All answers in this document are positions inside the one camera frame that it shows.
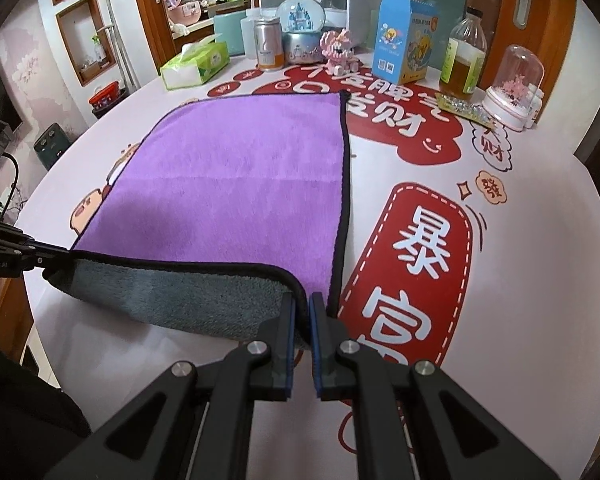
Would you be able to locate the blister pill pack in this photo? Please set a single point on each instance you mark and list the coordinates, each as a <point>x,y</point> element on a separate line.
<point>464,109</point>

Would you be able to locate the red bucket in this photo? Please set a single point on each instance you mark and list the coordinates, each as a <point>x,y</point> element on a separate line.
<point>105,96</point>

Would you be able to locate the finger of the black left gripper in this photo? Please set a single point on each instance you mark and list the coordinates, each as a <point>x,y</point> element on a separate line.
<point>20,253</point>

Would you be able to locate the silver and orange can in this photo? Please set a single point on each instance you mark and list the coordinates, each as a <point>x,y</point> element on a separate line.
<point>268,38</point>

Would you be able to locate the dark green appliance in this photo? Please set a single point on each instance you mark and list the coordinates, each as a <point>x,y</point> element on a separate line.
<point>51,145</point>

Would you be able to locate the pink block dog figure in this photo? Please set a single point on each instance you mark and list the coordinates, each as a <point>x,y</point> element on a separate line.
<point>337,50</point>

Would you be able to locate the glass dome with pink flowers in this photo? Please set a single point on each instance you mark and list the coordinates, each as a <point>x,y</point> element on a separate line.
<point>510,97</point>

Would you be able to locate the white squeeze bottle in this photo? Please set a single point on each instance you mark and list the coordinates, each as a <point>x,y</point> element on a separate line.
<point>253,13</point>

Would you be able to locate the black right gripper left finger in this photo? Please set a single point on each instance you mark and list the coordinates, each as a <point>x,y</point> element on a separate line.
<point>193,422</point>

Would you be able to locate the blue castle snow globe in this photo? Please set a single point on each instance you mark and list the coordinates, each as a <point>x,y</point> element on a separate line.
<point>302,22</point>

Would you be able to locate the printed white tablecloth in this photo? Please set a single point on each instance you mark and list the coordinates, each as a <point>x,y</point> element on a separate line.
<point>525,343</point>

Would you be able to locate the pink rice cooker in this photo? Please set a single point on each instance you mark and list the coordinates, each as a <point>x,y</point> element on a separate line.
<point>186,14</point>

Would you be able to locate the purple and grey towel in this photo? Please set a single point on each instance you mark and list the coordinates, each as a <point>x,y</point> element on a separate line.
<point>225,208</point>

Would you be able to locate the green tissue pack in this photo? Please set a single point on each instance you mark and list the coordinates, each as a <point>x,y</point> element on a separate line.
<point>196,64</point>

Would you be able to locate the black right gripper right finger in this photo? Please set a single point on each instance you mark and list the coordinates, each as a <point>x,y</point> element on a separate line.
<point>412,421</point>

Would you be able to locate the teal cylindrical container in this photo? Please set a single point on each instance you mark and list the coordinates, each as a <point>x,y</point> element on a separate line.
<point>227,28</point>

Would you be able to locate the glass bottle with yellow liquid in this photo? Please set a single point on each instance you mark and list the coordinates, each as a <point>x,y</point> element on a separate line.
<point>464,56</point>

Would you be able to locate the blue paper carton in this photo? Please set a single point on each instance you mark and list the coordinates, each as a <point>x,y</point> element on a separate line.
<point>404,40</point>

